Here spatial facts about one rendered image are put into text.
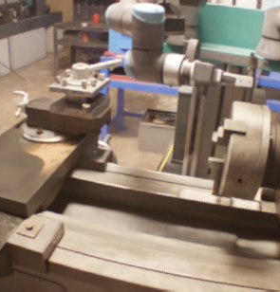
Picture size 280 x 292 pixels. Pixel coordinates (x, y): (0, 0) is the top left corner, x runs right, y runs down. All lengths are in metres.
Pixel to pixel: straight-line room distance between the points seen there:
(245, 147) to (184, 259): 0.34
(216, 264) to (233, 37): 1.20
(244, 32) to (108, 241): 1.24
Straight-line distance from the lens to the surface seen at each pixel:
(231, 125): 0.77
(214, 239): 1.13
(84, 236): 0.95
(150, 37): 0.90
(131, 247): 0.92
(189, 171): 2.11
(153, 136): 2.98
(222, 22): 1.76
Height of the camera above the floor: 1.49
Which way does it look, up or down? 27 degrees down
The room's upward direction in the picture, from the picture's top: 4 degrees clockwise
